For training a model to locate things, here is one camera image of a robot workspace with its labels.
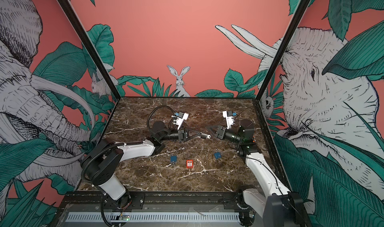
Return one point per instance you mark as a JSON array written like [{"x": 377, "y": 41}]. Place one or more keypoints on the left black frame post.
[{"x": 86, "y": 41}]

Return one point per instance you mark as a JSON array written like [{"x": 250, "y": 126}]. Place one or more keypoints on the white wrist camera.
[
  {"x": 179, "y": 118},
  {"x": 230, "y": 118}
]

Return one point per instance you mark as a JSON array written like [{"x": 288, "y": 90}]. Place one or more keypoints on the black padlock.
[{"x": 205, "y": 136}]

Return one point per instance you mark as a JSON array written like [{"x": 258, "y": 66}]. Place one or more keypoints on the black mounting rail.
[{"x": 137, "y": 199}]

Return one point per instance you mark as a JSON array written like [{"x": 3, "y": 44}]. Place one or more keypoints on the red safety padlock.
[{"x": 189, "y": 164}]

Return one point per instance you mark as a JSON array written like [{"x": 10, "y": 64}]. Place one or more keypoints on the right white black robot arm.
[{"x": 277, "y": 206}]

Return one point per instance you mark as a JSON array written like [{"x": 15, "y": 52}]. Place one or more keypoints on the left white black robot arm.
[{"x": 99, "y": 166}]

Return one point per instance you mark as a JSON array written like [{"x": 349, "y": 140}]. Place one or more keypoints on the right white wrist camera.
[{"x": 230, "y": 118}]

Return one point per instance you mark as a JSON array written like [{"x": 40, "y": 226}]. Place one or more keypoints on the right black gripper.
[{"x": 222, "y": 133}]

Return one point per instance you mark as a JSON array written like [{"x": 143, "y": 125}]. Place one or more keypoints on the blue padlock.
[
  {"x": 217, "y": 155},
  {"x": 173, "y": 160}
]

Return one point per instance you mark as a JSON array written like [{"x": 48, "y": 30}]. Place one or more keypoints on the white slotted cable duct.
[{"x": 138, "y": 217}]

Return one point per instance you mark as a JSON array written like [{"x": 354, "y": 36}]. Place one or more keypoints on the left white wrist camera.
[{"x": 179, "y": 118}]

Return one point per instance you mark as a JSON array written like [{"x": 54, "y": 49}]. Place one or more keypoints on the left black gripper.
[{"x": 182, "y": 136}]

